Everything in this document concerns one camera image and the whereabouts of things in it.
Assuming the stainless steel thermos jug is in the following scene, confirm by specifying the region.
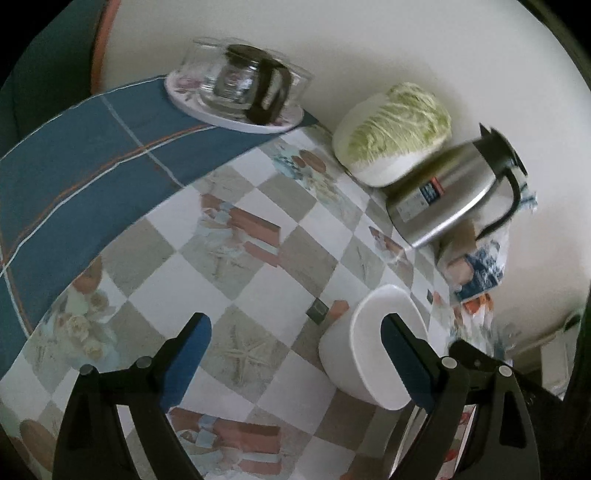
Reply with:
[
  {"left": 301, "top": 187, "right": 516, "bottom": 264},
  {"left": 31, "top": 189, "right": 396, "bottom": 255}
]
[{"left": 385, "top": 124, "right": 529, "bottom": 248}]

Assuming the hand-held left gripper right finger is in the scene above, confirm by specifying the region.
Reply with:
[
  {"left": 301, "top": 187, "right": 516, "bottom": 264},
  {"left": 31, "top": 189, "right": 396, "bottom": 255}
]
[{"left": 380, "top": 313, "right": 541, "bottom": 480}]

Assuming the glass teapot with black handle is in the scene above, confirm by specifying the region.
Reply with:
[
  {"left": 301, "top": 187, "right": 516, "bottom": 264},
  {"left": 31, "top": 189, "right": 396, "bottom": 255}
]
[{"left": 203, "top": 44, "right": 294, "bottom": 125}]

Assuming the napa cabbage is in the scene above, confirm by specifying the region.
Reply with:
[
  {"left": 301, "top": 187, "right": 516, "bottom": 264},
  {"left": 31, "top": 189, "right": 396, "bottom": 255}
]
[{"left": 332, "top": 82, "right": 452, "bottom": 188}]

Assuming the blue door with orange edge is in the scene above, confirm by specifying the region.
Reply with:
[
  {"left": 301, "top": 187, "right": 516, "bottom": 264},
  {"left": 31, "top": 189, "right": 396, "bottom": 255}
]
[{"left": 0, "top": 0, "right": 118, "bottom": 144}]

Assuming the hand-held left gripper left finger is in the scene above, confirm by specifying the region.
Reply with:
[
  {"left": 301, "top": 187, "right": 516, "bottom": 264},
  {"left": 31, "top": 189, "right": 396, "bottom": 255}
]
[{"left": 52, "top": 312, "right": 213, "bottom": 480}]

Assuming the small black square chip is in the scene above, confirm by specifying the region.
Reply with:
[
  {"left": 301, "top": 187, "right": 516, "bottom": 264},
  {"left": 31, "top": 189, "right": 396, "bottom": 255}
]
[{"left": 305, "top": 299, "right": 329, "bottom": 324}]

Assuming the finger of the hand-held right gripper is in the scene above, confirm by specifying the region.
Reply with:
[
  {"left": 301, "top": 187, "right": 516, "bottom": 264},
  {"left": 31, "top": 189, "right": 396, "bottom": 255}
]
[{"left": 449, "top": 340, "right": 565, "bottom": 405}]

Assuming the bagged bread loaf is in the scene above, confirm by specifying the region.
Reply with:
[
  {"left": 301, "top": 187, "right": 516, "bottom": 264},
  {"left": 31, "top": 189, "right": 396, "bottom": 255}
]
[{"left": 436, "top": 189, "right": 539, "bottom": 305}]

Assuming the checkered printed tablecloth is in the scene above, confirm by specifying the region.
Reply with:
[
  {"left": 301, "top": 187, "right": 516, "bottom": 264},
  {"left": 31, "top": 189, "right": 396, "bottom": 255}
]
[{"left": 0, "top": 76, "right": 509, "bottom": 480}]

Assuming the white square bowl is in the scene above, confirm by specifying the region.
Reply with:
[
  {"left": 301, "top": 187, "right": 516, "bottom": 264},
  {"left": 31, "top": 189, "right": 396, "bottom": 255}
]
[{"left": 318, "top": 285, "right": 430, "bottom": 411}]

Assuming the white floral tray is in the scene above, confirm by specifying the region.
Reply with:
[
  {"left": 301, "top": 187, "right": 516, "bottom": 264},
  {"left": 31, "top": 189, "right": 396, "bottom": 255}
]
[{"left": 165, "top": 69, "right": 305, "bottom": 134}]

